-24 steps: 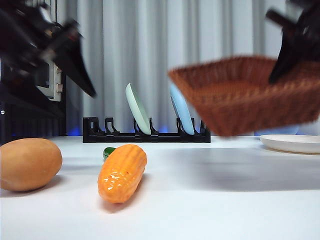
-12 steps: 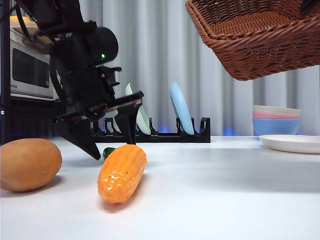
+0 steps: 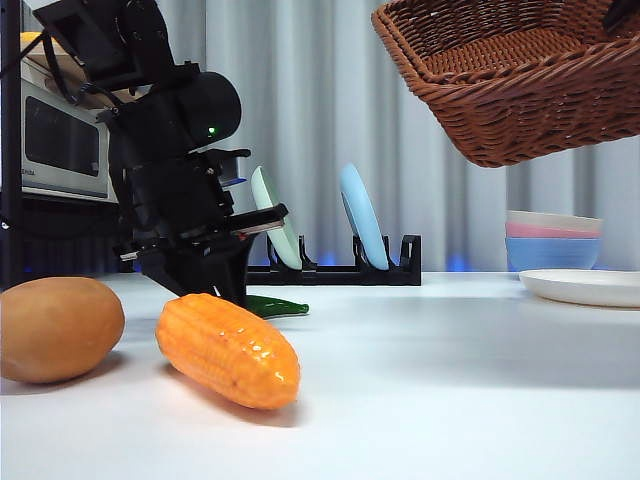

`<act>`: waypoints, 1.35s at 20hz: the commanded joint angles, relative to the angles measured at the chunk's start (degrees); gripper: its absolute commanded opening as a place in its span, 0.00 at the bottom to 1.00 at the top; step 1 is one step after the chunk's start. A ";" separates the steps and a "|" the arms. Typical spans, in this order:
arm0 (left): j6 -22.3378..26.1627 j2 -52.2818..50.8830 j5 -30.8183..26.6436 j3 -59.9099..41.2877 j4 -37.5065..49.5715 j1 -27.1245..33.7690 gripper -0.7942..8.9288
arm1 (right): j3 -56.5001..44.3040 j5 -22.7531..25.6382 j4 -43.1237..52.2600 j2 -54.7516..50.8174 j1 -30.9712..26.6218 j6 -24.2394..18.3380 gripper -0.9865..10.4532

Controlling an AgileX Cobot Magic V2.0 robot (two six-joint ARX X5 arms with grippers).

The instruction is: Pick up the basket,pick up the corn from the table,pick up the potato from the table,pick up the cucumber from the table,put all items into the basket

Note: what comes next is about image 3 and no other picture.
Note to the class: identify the grey curtain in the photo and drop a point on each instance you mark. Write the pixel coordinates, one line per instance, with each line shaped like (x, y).
(310, 75)

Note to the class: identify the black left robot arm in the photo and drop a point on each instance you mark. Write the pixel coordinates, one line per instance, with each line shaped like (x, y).
(210, 100)

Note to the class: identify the blue bowl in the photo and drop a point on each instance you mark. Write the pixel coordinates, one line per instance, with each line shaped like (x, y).
(550, 252)

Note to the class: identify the brown toy potato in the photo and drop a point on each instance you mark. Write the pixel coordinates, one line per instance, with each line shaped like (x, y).
(55, 330)

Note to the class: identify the black dish rack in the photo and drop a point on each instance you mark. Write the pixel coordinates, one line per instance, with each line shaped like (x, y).
(340, 276)

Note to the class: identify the white toaster oven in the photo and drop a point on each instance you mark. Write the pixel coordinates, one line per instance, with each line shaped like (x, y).
(55, 145)

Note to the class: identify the beige bowl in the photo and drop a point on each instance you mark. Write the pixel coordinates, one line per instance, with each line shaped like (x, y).
(552, 221)

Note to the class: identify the wooden cutting board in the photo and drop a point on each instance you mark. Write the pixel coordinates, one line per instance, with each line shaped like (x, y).
(37, 62)

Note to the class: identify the pink bowl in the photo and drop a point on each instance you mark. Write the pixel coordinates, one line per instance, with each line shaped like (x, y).
(550, 233)

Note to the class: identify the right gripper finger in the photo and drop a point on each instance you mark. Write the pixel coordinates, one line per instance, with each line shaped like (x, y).
(616, 10)

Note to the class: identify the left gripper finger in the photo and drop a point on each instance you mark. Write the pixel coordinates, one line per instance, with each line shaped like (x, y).
(225, 270)
(162, 272)

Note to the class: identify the green toy cucumber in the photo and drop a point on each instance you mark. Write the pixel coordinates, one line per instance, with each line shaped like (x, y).
(280, 307)

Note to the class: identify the orange toy corn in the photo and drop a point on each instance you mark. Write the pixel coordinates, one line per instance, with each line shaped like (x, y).
(230, 350)

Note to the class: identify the black shelf frame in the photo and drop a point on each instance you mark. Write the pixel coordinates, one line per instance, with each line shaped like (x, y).
(60, 235)

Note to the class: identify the pale green plate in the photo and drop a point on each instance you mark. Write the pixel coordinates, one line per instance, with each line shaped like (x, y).
(287, 250)

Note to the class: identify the pale blue plate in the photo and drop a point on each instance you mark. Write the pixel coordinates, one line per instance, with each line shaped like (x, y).
(362, 215)

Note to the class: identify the brown wicker basket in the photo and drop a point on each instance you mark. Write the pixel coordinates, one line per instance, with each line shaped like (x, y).
(510, 100)

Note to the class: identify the white plate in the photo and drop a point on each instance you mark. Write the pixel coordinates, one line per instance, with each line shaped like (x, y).
(585, 287)

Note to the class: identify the yellow toy fruit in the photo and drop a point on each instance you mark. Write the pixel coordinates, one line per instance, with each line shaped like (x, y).
(29, 37)

